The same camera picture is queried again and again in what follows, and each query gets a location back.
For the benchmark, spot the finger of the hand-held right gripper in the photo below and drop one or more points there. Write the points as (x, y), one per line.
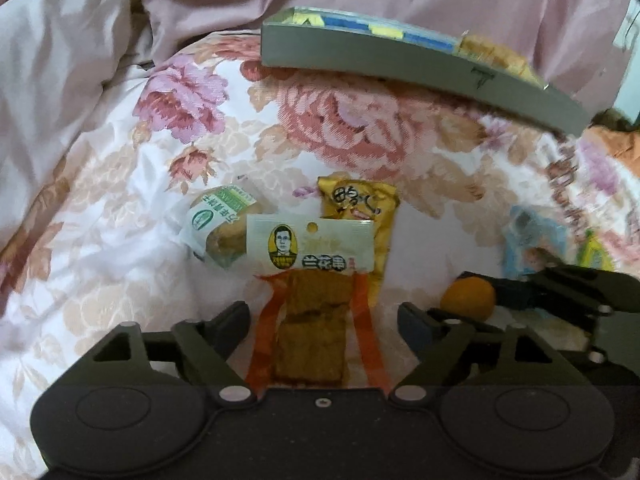
(590, 282)
(520, 291)

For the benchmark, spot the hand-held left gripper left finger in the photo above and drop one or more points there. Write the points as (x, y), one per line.
(236, 321)

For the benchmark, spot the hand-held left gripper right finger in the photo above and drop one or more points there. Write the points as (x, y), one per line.
(411, 324)

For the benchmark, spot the small orange fruit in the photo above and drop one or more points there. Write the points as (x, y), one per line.
(465, 301)

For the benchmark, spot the dried tofu packet orange stripes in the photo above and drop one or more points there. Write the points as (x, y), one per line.
(310, 330)

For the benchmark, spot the green label bread packet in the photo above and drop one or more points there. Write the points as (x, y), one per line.
(220, 215)

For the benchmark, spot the yellow foil snack packet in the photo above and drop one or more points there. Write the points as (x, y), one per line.
(350, 195)

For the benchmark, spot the grey rectangular tray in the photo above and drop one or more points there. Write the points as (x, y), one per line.
(400, 67)

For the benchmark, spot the yellow green snack packet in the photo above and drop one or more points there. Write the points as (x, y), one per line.
(595, 255)

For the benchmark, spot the light blue snack packet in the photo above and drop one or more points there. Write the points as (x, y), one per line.
(525, 250)

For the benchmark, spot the orange cloth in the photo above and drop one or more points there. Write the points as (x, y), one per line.
(620, 142)

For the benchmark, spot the floral bedsheet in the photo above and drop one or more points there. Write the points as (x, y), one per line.
(350, 125)

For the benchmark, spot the pile of snack packets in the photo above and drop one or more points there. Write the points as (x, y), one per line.
(490, 55)

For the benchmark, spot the pale pink duvet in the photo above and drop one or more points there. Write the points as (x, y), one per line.
(60, 60)

